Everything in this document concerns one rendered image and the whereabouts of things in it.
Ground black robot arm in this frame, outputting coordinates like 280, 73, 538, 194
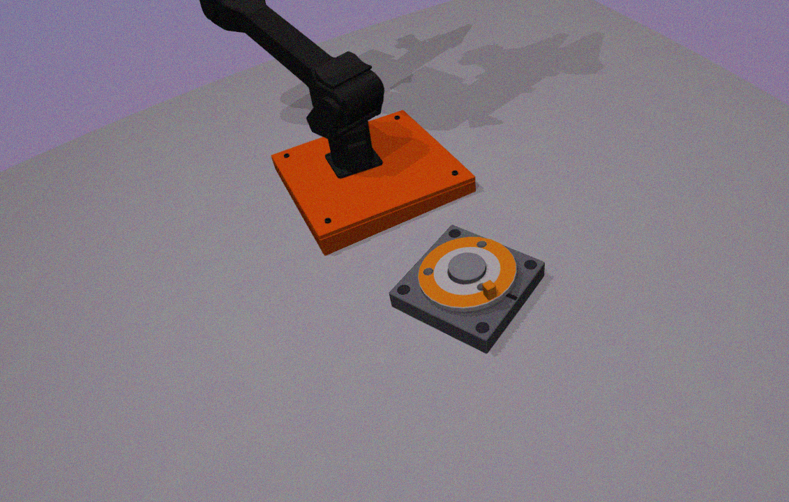
200, 0, 384, 179

